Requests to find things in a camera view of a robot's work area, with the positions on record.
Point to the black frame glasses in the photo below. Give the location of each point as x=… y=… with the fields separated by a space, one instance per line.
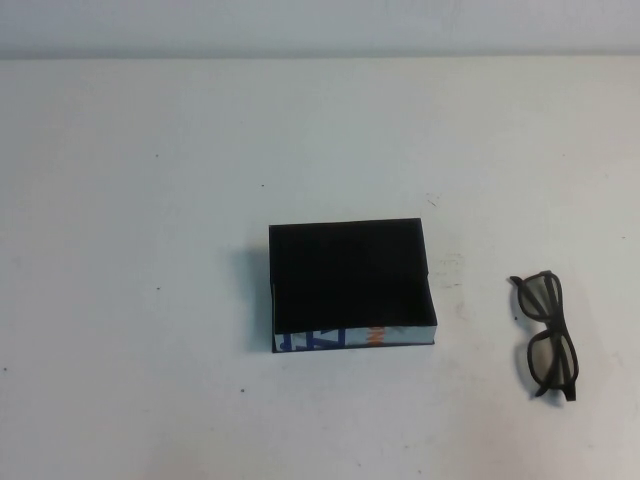
x=552 y=332

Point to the black open glasses case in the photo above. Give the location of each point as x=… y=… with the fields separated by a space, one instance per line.
x=345 y=270

